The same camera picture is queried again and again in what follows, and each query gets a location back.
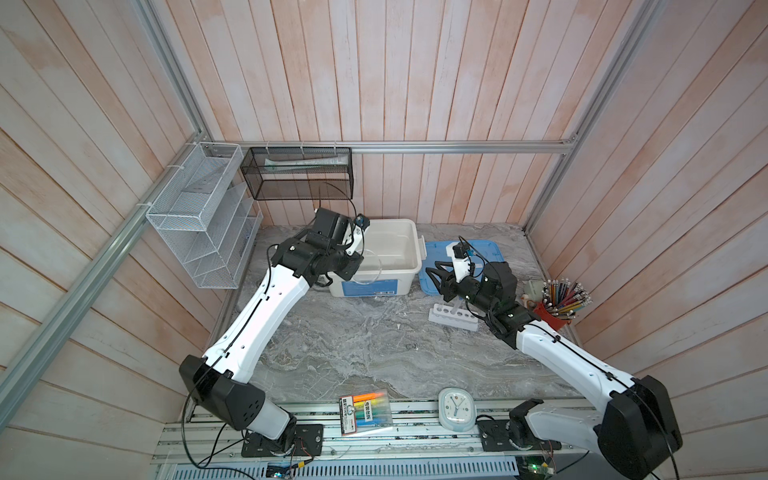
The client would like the red pencil cup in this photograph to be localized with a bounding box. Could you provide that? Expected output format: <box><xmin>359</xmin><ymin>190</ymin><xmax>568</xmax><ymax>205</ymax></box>
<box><xmin>534</xmin><ymin>303</ymin><xmax>571</xmax><ymax>331</ymax></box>

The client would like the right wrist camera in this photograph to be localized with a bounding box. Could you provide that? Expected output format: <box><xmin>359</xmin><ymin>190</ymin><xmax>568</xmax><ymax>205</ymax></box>
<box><xmin>446</xmin><ymin>240</ymin><xmax>475</xmax><ymax>283</ymax></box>

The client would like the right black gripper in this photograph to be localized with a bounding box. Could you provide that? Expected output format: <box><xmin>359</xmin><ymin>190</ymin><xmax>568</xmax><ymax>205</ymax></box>
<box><xmin>426</xmin><ymin>260</ymin><xmax>496</xmax><ymax>317</ymax></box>

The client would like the black wire mesh basket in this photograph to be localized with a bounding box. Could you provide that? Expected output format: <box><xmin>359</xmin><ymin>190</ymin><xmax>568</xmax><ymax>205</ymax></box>
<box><xmin>240</xmin><ymin>146</ymin><xmax>355</xmax><ymax>201</ymax></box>

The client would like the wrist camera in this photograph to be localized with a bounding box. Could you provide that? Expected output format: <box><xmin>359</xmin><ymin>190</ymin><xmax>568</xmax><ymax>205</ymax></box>
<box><xmin>346</xmin><ymin>214</ymin><xmax>370</xmax><ymax>256</ymax></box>
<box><xmin>446</xmin><ymin>240</ymin><xmax>475</xmax><ymax>283</ymax></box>

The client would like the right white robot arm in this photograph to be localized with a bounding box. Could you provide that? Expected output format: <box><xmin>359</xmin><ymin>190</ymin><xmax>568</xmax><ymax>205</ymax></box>
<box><xmin>426</xmin><ymin>261</ymin><xmax>683</xmax><ymax>479</ymax></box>

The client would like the white plastic storage bin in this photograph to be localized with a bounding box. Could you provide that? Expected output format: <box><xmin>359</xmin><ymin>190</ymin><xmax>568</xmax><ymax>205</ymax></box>
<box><xmin>329</xmin><ymin>219</ymin><xmax>426</xmax><ymax>298</ymax></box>

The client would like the colored pencils bundle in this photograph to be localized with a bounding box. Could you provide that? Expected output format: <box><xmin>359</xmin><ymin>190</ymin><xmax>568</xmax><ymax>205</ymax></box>
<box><xmin>542</xmin><ymin>279</ymin><xmax>592</xmax><ymax>320</ymax></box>

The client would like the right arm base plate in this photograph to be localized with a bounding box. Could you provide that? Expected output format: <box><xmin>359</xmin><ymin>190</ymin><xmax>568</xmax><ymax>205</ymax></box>
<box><xmin>476</xmin><ymin>415</ymin><xmax>562</xmax><ymax>452</ymax></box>

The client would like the white wire mesh shelf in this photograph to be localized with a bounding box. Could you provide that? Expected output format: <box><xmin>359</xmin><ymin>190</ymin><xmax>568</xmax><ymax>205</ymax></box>
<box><xmin>147</xmin><ymin>142</ymin><xmax>263</xmax><ymax>290</ymax></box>

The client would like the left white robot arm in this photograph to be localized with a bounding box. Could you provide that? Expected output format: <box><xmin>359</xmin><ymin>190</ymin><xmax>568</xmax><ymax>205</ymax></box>
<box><xmin>179</xmin><ymin>208</ymin><xmax>370</xmax><ymax>441</ymax></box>

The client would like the pale green small box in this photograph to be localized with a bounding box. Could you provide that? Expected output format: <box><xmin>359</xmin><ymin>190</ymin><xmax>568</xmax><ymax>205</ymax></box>
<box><xmin>521</xmin><ymin>280</ymin><xmax>547</xmax><ymax>310</ymax></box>

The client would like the white round clock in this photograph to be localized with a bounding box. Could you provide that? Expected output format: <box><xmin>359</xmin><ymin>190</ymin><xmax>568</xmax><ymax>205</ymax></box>
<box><xmin>438</xmin><ymin>387</ymin><xmax>477</xmax><ymax>433</ymax></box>

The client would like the highlighter marker pack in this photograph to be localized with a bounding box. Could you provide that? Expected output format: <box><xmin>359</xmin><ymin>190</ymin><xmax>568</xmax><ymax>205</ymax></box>
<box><xmin>338</xmin><ymin>391</ymin><xmax>394</xmax><ymax>437</ymax></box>

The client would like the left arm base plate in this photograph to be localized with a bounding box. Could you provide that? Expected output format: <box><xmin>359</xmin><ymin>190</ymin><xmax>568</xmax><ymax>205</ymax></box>
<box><xmin>241</xmin><ymin>424</ymin><xmax>324</xmax><ymax>458</ymax></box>

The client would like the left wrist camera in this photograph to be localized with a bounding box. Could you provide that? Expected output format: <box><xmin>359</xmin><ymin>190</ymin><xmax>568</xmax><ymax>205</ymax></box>
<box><xmin>346</xmin><ymin>214</ymin><xmax>370</xmax><ymax>256</ymax></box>

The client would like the blue plastic bin lid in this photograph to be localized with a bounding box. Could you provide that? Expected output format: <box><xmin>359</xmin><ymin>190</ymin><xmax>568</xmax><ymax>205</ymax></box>
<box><xmin>418</xmin><ymin>239</ymin><xmax>506</xmax><ymax>296</ymax></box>

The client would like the white test tube rack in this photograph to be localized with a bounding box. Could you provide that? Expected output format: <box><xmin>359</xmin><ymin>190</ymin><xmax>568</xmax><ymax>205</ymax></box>
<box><xmin>428</xmin><ymin>303</ymin><xmax>479</xmax><ymax>332</ymax></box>

